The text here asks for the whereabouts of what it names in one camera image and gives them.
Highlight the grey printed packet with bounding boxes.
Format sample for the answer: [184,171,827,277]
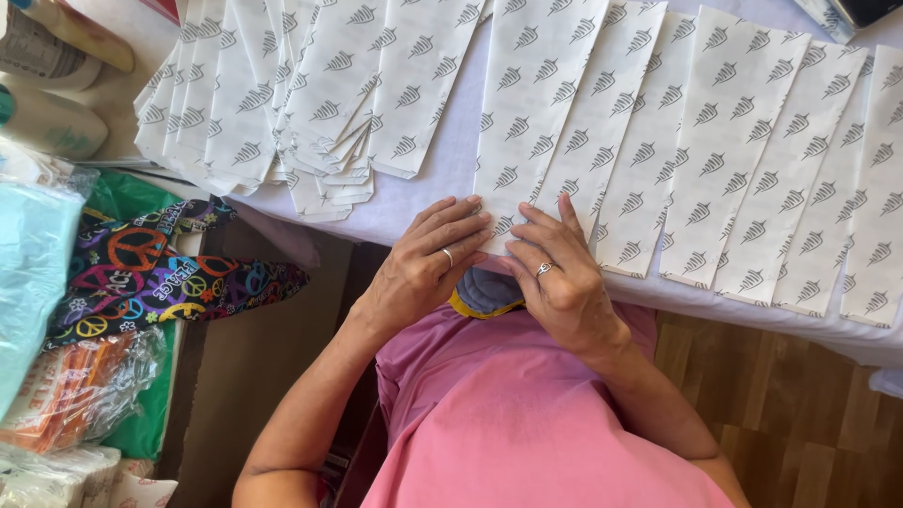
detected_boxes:
[793,0,858,45]

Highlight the dark chair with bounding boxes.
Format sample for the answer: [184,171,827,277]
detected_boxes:
[317,398,389,508]

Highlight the green plastic bag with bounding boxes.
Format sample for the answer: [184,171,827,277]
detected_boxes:
[85,169,184,463]

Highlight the white tablecloth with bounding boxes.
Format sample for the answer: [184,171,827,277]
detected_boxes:
[226,0,903,369]

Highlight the row of printed paper bags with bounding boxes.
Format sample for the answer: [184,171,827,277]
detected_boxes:
[536,0,903,330]

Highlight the person's left hand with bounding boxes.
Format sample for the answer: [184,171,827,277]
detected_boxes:
[351,196,492,338]

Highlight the person's right hand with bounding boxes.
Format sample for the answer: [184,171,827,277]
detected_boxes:
[497,194,632,357]

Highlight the white labelled bottle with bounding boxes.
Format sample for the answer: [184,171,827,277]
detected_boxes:
[0,0,103,93]

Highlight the white plastic object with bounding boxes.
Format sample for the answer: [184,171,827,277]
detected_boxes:
[869,367,903,400]

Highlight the pink shirt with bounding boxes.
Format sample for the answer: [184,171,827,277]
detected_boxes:
[360,302,738,508]

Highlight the pile of printed paper bags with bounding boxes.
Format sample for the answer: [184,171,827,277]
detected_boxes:
[133,0,495,225]

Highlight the orange packets in clear plastic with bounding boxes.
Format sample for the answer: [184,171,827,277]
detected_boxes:
[0,328,166,452]

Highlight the red box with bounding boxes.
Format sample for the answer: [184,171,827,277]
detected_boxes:
[139,0,183,25]

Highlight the black device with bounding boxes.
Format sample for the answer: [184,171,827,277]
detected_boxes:
[831,0,903,29]

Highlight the white leaf-print paper bag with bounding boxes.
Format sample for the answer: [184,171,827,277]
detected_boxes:
[471,0,613,258]

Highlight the black peace-sign fabric bag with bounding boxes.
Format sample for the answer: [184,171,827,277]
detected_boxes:
[42,199,310,350]

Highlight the light blue plastic packet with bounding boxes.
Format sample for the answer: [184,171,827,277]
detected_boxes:
[0,137,100,421]

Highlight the white bottle with teal cap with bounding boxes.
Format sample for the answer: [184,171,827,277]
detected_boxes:
[0,83,109,159]

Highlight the clear plastic wrapped packets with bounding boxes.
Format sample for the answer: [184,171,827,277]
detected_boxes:
[0,443,122,508]

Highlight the beige bottle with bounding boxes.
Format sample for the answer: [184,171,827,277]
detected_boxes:
[10,0,135,73]

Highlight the grey cloth with yellow trim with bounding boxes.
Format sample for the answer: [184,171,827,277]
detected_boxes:
[448,268,526,320]

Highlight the white patterned paper sheet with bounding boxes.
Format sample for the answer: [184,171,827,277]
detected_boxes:
[109,459,179,508]

